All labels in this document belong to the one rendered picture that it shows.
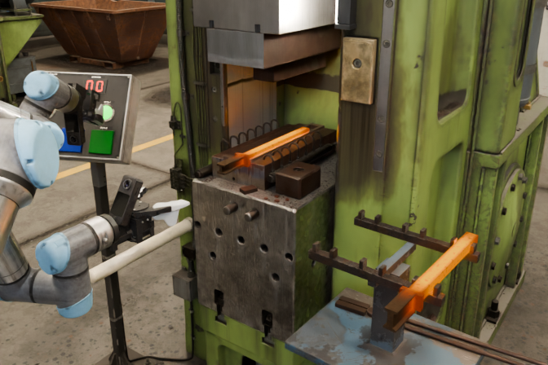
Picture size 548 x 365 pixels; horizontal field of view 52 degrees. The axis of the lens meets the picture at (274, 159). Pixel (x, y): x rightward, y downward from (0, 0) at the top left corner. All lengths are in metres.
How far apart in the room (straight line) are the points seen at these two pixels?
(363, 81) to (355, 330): 0.64
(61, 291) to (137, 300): 1.57
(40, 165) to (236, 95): 0.99
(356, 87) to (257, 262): 0.58
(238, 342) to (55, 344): 1.02
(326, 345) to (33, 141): 0.83
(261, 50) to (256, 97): 0.46
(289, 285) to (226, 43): 0.71
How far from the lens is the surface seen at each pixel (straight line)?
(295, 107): 2.08
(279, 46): 1.58
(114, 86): 1.87
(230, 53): 1.59
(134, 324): 2.69
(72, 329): 2.74
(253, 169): 1.64
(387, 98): 1.52
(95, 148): 1.84
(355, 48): 1.51
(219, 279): 1.82
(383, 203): 1.62
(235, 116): 1.89
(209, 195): 1.70
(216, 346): 2.00
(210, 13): 1.62
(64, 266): 1.25
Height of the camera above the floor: 1.57
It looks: 20 degrees down
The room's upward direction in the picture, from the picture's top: straight up
